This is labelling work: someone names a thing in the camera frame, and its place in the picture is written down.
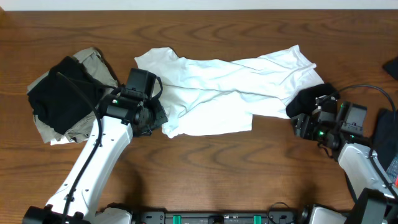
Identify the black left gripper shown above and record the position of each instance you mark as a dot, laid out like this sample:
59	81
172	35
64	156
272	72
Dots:
156	115

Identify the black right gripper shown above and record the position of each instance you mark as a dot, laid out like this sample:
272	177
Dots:
301	125

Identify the black garment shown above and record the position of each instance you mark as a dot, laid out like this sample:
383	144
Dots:
54	101
305	101

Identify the white t-shirt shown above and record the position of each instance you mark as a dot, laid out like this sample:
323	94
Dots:
210	97

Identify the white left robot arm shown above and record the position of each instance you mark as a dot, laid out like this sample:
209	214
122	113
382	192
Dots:
77	199

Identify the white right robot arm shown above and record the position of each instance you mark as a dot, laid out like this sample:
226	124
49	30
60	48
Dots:
374	193

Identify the black cloth pile at right edge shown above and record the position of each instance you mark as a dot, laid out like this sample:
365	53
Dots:
385	138

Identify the grey-green folded garment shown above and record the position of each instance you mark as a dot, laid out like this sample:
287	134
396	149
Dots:
94	64

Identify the white folded garment under pile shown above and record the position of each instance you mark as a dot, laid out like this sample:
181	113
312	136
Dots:
63	140

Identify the black folded garment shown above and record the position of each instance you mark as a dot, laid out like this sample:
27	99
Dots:
54	101

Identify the dark object at right edge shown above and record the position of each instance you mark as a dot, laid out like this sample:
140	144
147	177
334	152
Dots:
391	68

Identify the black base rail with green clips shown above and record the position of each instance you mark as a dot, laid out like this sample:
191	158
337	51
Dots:
283	217

